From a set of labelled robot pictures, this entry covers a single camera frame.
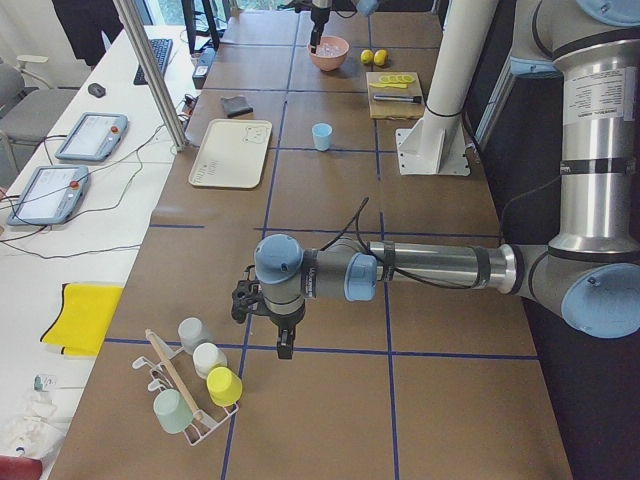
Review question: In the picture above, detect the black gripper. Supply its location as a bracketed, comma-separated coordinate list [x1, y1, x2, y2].
[309, 0, 331, 54]
[231, 265, 306, 359]

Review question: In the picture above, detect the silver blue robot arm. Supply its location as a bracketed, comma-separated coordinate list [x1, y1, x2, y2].
[309, 0, 379, 54]
[231, 1, 639, 359]

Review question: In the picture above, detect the pink bowl of ice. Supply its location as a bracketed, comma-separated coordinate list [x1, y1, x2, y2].
[308, 35, 350, 72]

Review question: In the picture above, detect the yellow plastic cup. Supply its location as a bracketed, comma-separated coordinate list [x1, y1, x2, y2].
[206, 366, 243, 407]

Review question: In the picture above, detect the white plastic cup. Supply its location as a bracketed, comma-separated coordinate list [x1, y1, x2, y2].
[192, 342, 228, 380]

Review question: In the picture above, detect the grey plastic cup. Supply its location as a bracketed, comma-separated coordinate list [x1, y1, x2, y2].
[178, 317, 213, 355]

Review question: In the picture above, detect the light blue plastic cup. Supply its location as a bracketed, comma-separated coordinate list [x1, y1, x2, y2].
[311, 123, 333, 152]

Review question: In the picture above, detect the mint green plastic cup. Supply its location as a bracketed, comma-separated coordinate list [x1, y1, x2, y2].
[153, 389, 193, 434]

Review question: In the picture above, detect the yellow lemon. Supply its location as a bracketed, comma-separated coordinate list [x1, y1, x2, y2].
[360, 49, 374, 65]
[373, 49, 389, 67]

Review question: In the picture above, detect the yellow plastic knife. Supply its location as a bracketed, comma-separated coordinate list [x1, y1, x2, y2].
[368, 82, 409, 90]

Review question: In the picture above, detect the lemon slice row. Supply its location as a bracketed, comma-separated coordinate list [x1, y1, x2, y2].
[379, 74, 415, 88]

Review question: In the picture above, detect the wooden cutting board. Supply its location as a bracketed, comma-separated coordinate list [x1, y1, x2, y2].
[366, 72, 425, 119]

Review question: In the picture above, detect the grey folded cloth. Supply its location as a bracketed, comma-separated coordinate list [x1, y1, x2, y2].
[220, 95, 253, 118]

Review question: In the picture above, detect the black power adapter box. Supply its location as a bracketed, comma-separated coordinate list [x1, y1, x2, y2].
[192, 47, 216, 90]

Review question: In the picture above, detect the wooden stick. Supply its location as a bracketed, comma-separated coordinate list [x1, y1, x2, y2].
[145, 329, 203, 421]

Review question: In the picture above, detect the cream bear serving tray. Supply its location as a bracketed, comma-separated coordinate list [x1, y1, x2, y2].
[188, 119, 272, 189]

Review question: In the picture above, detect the black keyboard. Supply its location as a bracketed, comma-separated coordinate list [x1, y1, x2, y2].
[133, 38, 173, 86]

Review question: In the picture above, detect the yellow cloth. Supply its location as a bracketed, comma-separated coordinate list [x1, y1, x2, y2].
[40, 283, 123, 357]

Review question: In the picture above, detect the black computer mouse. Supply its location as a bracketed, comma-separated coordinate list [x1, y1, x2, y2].
[87, 83, 106, 98]

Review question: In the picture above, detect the upper teach pendant tablet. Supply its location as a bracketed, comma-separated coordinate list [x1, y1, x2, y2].
[55, 112, 129, 162]

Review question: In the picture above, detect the teach pendant tablet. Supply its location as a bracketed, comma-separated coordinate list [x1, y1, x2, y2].
[55, 112, 129, 162]
[7, 165, 89, 226]

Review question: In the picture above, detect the lower teach pendant tablet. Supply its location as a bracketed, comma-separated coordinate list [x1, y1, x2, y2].
[7, 165, 89, 226]

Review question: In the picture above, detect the white crumpled tissue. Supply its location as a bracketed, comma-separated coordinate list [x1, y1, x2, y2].
[1, 392, 66, 460]

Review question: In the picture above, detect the grey office chair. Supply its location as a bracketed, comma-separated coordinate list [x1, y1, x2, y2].
[1, 54, 77, 174]

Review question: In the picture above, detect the red object at corner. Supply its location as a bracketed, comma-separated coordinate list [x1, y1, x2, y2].
[0, 456, 43, 480]

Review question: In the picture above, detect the steel black handled tool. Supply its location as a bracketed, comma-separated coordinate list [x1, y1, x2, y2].
[373, 94, 423, 105]

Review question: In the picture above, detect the white wire cup rack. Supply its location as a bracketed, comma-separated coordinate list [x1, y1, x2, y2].
[132, 346, 239, 446]

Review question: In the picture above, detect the white camera pole base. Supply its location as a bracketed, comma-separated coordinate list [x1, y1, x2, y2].
[396, 0, 498, 176]

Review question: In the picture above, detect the aluminium frame post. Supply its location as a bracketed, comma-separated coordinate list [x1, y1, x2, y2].
[113, 0, 187, 152]

